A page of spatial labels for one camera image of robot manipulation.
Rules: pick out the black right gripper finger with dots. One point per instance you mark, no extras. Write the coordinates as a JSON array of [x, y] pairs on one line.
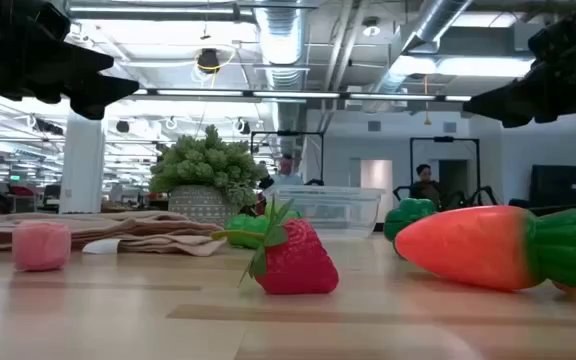
[[568, 42], [508, 102]]

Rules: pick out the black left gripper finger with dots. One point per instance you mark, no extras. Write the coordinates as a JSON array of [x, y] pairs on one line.
[[98, 95], [78, 60]]

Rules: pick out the orange toy carrot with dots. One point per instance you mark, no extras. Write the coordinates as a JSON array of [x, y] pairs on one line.
[[468, 245]]

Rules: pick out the dark green toy vegetable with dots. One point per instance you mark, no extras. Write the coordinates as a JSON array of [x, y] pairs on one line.
[[408, 215]]

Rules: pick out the pink toy cube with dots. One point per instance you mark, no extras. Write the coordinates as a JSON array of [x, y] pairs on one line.
[[40, 246]]

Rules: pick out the green toy cucumber half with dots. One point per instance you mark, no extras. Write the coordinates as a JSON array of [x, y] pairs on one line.
[[243, 227]]

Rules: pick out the red toy strawberry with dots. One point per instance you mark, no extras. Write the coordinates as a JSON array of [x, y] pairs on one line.
[[295, 260]]

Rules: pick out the black background robot arm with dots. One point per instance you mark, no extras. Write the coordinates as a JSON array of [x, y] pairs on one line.
[[483, 195]]

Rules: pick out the clear plastic tupperware container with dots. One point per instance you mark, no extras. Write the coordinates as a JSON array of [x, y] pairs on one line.
[[338, 210]]

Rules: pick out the white building column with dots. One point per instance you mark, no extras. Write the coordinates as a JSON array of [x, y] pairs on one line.
[[83, 165]]

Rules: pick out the black equipment cabinet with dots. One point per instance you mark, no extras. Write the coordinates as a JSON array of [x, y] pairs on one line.
[[563, 185]]

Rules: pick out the black ceiling spotlight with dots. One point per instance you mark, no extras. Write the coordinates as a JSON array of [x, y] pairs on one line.
[[208, 60]]

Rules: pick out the person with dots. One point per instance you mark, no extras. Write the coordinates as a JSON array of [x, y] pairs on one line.
[[286, 170], [424, 187]]

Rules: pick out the potted green succulent plant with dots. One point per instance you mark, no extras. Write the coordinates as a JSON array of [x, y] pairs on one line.
[[208, 160]]

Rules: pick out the folded beige cloth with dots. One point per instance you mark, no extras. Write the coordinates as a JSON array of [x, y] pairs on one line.
[[133, 227]]

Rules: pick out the long ceiling light bar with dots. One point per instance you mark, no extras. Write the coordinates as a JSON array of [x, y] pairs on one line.
[[293, 94]]

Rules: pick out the black metal frame stand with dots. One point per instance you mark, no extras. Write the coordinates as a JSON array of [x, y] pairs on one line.
[[444, 139], [288, 133]]

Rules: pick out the silver round air duct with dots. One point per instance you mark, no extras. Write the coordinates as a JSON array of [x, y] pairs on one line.
[[280, 40], [435, 20]]

